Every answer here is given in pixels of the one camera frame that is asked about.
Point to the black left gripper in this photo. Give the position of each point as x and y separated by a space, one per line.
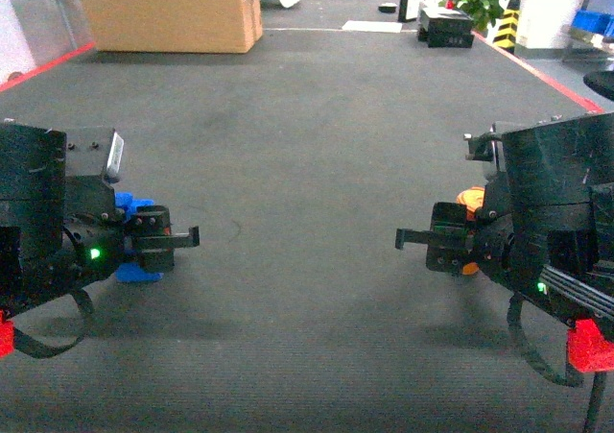
94 232

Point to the black equipment case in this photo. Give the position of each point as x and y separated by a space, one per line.
440 27

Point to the yellow black striped cone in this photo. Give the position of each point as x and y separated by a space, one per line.
505 37

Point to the red conveyor side rail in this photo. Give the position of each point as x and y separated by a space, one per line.
584 102

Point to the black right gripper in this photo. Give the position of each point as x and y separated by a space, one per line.
452 241

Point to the orange cylindrical cap 4680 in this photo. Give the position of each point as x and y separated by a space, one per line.
473 199

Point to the large cardboard box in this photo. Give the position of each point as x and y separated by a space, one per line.
174 26

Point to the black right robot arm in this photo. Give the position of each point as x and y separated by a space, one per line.
542 227

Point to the black office chair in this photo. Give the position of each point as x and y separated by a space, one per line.
601 82

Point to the blue bottle-shaped block part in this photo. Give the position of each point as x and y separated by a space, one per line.
130 271

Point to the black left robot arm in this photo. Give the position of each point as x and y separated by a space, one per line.
35 165

